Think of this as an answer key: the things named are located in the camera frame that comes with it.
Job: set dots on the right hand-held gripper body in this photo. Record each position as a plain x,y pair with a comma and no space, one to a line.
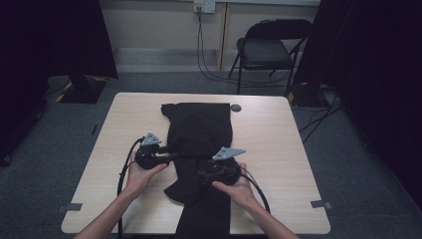
224,169

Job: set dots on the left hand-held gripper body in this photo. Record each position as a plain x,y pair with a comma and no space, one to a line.
149,156

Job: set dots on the black pants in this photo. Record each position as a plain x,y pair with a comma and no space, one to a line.
199,132

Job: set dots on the person's left hand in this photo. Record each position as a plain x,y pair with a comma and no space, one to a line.
141,181

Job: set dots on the person's right hand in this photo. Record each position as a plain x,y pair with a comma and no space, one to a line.
239,192

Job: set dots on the black stand base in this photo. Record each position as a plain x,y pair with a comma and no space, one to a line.
307,96
83,91

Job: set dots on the grey tape strip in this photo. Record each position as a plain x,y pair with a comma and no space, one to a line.
320,204
71,207

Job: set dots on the black folding chair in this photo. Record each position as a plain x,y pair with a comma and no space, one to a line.
265,49

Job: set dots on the black curtain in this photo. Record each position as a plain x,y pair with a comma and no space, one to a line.
375,83
49,40

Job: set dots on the white wall socket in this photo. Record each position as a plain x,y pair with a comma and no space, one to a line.
204,6

